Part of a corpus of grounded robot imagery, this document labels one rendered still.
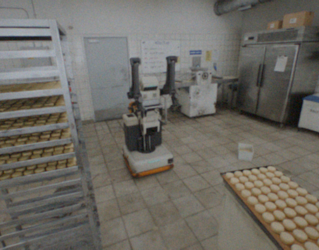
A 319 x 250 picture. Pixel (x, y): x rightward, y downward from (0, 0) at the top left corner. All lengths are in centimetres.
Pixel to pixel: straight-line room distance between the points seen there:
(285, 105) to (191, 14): 324
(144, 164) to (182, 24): 407
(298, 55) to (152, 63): 317
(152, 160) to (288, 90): 320
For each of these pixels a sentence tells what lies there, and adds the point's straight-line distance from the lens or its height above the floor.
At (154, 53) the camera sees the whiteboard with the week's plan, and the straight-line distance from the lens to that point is 532.
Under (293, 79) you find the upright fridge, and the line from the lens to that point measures 475.
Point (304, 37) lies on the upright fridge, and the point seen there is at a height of 186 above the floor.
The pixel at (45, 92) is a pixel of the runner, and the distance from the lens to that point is 109.
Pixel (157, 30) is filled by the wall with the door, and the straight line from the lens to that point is 538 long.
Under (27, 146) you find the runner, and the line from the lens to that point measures 120.
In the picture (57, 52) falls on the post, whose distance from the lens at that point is 103.
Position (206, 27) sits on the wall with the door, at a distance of 612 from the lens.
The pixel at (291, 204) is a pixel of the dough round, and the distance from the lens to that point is 127.
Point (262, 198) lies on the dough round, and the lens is 123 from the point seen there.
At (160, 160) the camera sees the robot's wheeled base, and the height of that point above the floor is 24.
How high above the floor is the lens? 167
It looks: 21 degrees down
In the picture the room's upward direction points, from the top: 2 degrees counter-clockwise
